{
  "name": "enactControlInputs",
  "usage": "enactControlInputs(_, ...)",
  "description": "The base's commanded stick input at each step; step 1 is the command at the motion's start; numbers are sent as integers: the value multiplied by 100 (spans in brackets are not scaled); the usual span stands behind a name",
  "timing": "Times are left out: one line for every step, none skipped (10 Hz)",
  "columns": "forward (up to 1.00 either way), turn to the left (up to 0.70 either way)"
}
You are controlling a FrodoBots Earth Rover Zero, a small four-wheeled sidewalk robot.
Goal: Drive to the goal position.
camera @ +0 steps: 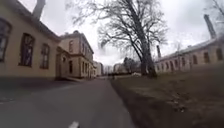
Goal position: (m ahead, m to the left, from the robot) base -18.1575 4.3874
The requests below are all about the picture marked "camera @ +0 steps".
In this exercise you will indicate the two-storey yellow building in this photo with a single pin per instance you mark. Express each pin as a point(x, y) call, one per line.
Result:
point(77, 63)

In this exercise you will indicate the grey asphalt road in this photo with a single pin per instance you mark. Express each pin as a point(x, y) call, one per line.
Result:
point(66, 106)

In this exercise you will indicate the long yellow building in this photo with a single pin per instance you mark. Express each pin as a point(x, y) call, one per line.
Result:
point(31, 68)

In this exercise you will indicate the long building with chimneys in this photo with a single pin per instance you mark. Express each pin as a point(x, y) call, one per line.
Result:
point(196, 60)

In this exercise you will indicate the distant pale building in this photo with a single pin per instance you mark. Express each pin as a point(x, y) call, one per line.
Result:
point(98, 68)

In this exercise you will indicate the large bare tree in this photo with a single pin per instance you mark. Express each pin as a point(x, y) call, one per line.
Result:
point(145, 56)

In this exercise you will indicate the robot's own part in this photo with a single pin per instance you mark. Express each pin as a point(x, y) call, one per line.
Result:
point(73, 125)

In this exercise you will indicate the brown grass verge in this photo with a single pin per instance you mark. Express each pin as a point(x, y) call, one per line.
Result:
point(173, 96)

